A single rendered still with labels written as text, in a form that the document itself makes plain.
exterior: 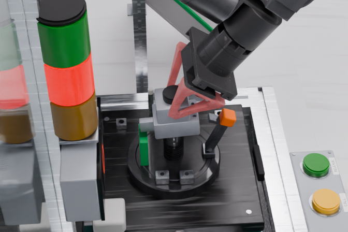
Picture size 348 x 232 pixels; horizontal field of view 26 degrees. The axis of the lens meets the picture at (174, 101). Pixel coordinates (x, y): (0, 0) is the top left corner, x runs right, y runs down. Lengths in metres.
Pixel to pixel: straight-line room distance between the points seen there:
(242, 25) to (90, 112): 0.26
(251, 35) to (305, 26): 0.65
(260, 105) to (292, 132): 0.12
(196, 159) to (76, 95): 0.41
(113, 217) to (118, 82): 0.43
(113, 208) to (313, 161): 0.31
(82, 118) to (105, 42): 0.77
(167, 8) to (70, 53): 0.53
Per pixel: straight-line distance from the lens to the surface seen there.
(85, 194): 0.79
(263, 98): 1.27
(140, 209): 1.09
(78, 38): 0.70
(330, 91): 1.44
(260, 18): 0.93
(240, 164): 1.14
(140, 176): 1.10
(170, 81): 1.05
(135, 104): 1.24
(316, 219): 1.11
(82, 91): 0.74
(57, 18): 0.68
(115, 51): 1.50
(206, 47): 0.97
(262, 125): 1.22
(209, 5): 0.91
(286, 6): 0.91
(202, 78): 0.95
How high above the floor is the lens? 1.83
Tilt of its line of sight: 44 degrees down
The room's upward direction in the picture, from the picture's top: straight up
